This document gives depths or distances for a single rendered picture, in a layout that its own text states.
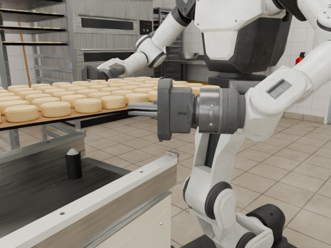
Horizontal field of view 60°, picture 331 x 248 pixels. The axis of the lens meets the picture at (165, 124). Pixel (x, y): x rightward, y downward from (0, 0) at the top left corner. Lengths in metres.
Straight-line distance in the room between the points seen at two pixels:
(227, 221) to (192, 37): 5.13
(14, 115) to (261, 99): 0.41
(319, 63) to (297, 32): 4.37
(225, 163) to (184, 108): 0.56
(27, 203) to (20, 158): 0.13
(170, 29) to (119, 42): 3.26
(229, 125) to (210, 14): 0.56
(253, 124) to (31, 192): 0.45
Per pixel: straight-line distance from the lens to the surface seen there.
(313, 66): 0.63
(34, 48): 2.65
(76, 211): 0.43
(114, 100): 0.57
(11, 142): 2.01
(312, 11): 0.81
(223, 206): 1.05
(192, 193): 1.09
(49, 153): 0.73
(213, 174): 1.03
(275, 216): 1.53
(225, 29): 0.98
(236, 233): 1.29
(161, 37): 1.27
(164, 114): 0.54
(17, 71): 4.84
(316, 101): 4.94
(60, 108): 0.53
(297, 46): 4.99
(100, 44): 4.28
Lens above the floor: 1.12
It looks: 15 degrees down
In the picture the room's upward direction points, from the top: straight up
